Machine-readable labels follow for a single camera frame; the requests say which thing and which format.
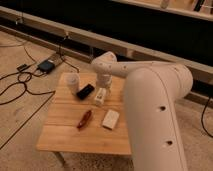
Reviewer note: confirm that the red pocket knife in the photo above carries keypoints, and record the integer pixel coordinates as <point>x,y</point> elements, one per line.
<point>84,119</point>

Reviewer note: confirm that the metal table leg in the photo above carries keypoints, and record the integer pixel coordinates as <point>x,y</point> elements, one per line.
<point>60,158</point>

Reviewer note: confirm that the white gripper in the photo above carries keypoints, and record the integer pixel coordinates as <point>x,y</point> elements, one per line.
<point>103,80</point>

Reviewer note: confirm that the white plastic bottle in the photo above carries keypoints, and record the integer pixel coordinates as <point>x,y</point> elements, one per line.
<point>100,96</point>

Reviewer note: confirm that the wooden table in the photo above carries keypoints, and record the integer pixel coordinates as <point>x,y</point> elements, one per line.
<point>60,132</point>

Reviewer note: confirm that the translucent plastic cup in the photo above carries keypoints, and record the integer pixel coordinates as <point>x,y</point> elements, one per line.
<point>72,82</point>

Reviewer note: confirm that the black smartphone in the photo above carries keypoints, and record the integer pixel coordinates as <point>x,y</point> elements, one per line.
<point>83,93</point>

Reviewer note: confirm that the white rectangular box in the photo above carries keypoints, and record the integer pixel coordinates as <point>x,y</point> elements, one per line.
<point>110,120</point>

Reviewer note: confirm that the black power adapter box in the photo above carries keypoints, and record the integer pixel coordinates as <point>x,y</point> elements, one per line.
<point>46,66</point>

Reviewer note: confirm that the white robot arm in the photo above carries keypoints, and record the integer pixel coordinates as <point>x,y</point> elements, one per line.
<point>150,90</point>

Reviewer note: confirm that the small black plug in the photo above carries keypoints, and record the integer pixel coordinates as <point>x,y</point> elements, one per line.
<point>22,67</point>

